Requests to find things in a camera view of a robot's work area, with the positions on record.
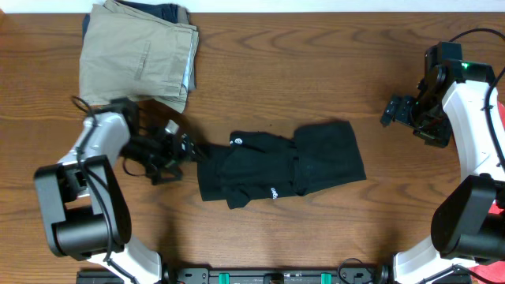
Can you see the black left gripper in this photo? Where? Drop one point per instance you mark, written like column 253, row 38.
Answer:
column 178, row 146

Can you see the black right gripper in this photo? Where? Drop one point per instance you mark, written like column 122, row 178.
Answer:
column 400, row 111

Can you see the black polo shirt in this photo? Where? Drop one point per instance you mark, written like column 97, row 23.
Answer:
column 260, row 165

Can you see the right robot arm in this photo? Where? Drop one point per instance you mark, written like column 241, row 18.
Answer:
column 457, row 102

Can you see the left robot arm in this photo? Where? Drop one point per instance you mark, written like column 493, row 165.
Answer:
column 84, row 212

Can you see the folded khaki trousers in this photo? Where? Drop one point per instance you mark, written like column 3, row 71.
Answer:
column 130, row 53

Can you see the red t-shirt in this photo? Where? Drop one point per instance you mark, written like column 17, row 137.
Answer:
column 493, row 272

